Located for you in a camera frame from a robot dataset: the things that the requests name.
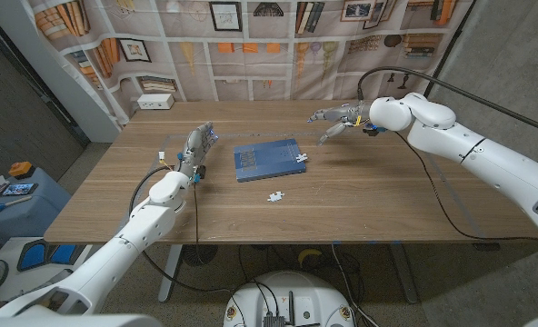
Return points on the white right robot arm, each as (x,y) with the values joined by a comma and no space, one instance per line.
(478,150)

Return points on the white power outlet box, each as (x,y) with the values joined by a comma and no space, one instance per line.
(154,102)

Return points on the blue-grey stool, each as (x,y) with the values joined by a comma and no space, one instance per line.
(28,218)

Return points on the black backdrop pole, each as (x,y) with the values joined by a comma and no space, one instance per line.
(448,47)

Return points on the white robot torso base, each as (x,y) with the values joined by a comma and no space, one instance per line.
(291,295)

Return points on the black round fan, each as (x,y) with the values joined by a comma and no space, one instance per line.
(201,254)

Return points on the white table leg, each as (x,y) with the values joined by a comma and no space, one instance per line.
(171,268)

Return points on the grey table leg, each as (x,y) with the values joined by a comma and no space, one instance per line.
(404,272)

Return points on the orange and black block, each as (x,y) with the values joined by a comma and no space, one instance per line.
(21,170)

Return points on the white and blue case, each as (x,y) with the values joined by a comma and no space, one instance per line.
(37,256)

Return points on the white puzzle piece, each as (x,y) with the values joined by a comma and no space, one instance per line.
(301,158)
(275,197)

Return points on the yellow curved object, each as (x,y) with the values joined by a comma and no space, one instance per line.
(309,254)

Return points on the printed bookshelf backdrop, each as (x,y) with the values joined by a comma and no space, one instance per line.
(251,59)

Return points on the blue notebook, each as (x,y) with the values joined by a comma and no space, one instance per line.
(264,161)

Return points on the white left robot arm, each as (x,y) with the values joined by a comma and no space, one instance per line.
(123,240)

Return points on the black smartphone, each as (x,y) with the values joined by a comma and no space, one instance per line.
(20,189)

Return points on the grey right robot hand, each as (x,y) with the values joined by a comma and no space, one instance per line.
(348,113)

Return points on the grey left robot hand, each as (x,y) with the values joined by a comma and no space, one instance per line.
(196,145)

